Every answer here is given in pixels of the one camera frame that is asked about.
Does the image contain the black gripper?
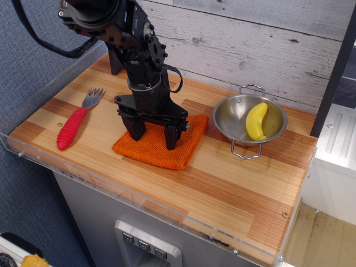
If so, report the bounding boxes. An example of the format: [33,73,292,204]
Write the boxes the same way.
[114,82,190,150]

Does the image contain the black vertical post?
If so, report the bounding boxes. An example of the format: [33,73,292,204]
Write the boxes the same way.
[310,7,355,137]
[106,42,126,75]

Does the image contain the grey toy fridge cabinet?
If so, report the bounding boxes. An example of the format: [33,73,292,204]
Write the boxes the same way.
[55,173,255,266]

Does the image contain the black vertical post right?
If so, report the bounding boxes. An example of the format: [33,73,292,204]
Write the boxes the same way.
[310,7,355,137]

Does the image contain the white toy sink unit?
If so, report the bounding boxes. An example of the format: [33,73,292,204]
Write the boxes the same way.
[301,104,355,225]

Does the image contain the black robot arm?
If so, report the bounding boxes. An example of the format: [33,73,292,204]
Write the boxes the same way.
[59,1,189,150]

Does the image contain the clear acrylic guard rail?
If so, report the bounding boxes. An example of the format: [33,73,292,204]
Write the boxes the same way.
[1,34,322,266]

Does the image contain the fork with red handle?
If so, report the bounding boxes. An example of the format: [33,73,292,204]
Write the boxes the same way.
[56,87,105,151]

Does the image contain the black vertical post left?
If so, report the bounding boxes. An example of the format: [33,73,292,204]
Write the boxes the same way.
[106,42,126,75]

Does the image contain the yellow toy banana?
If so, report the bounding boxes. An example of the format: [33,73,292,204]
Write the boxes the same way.
[245,102,268,141]

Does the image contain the steel bowl with handles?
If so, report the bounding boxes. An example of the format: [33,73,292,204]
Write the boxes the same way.
[212,84,288,160]

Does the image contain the silver dispenser panel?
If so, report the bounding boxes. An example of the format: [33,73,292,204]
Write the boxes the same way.
[114,219,183,266]

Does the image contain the yellow object bottom left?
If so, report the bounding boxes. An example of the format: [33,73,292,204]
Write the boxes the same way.
[21,254,50,267]

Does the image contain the orange cloth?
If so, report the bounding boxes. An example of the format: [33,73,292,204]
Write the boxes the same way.
[112,114,209,170]

